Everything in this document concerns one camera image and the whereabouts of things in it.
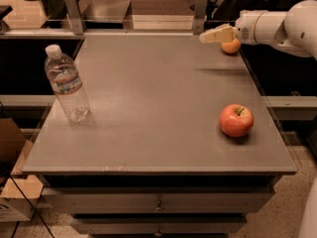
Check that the dark backpack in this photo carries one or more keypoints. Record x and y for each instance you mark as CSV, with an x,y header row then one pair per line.
x,y
229,10

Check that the clear plastic water bottle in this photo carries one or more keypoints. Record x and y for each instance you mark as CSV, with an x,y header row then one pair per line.
x,y
66,83

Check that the metal bracket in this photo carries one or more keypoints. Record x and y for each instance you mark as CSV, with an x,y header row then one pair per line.
x,y
74,16
199,16

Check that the lower grey drawer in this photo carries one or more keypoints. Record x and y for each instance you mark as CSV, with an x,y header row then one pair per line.
x,y
159,224

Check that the orange fruit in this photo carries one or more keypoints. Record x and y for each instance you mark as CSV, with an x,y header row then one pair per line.
x,y
231,47

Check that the upper grey drawer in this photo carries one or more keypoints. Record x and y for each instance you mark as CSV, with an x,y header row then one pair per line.
x,y
104,201

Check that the left metal bracket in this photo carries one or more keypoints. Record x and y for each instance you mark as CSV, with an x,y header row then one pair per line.
x,y
74,16

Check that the cardboard box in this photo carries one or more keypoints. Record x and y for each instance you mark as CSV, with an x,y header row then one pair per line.
x,y
19,193

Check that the red apple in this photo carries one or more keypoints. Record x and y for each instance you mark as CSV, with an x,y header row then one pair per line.
x,y
236,120

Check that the right metal bracket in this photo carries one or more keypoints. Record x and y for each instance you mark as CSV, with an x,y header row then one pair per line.
x,y
199,16

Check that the grey drawer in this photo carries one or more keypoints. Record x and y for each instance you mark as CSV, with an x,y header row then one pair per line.
x,y
159,224
104,201

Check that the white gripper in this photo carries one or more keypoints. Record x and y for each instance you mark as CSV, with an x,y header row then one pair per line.
x,y
248,27

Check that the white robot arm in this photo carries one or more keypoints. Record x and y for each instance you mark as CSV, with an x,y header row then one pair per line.
x,y
293,32

